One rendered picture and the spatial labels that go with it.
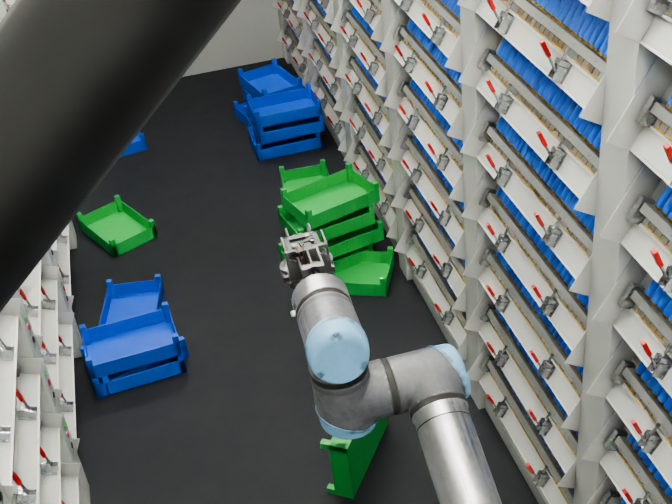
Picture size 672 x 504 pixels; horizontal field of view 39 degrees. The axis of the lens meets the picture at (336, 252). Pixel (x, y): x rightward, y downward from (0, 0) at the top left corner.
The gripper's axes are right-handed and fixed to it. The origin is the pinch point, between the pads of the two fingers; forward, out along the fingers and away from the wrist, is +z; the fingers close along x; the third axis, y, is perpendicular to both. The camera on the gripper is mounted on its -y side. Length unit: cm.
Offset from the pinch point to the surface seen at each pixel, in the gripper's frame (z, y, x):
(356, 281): 138, -109, -29
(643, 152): -15, 11, -57
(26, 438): 33, -56, 68
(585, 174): 7, -4, -57
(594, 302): -3, -27, -55
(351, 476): 41, -103, -5
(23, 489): 13, -53, 67
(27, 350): 56, -48, 67
